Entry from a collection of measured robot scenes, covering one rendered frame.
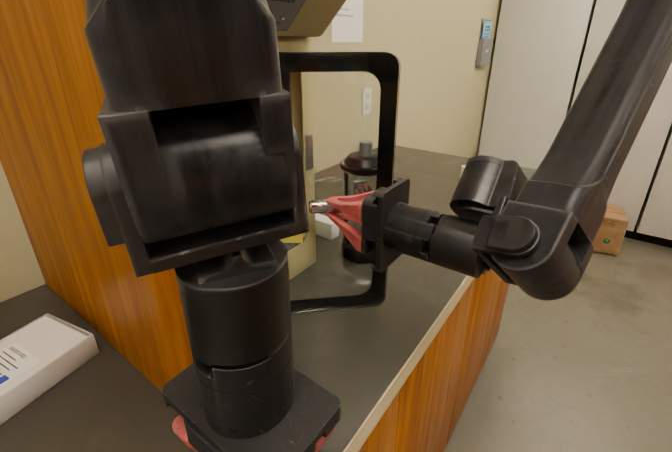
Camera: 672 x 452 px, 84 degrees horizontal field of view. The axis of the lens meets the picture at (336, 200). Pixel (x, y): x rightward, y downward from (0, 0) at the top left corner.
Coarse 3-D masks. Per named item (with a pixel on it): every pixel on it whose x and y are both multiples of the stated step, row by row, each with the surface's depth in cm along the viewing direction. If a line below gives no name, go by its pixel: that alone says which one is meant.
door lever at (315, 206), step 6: (360, 186) 53; (366, 186) 53; (354, 192) 54; (360, 192) 53; (312, 204) 48; (318, 204) 48; (324, 204) 48; (312, 210) 49; (318, 210) 49; (324, 210) 49; (330, 210) 49; (336, 210) 49
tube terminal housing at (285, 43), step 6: (282, 36) 61; (288, 36) 62; (282, 42) 61; (288, 42) 62; (294, 42) 64; (300, 42) 65; (306, 42) 66; (282, 48) 62; (288, 48) 63; (294, 48) 64; (300, 48) 65; (306, 48) 66
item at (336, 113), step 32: (288, 64) 46; (320, 64) 46; (352, 64) 47; (384, 64) 47; (320, 96) 48; (352, 96) 48; (384, 96) 49; (320, 128) 50; (352, 128) 50; (384, 128) 51; (320, 160) 51; (352, 160) 52; (384, 160) 53; (320, 192) 53; (352, 192) 54; (320, 224) 55; (352, 224) 56; (288, 256) 56; (320, 256) 57; (352, 256) 58; (320, 288) 60; (352, 288) 60; (384, 288) 61
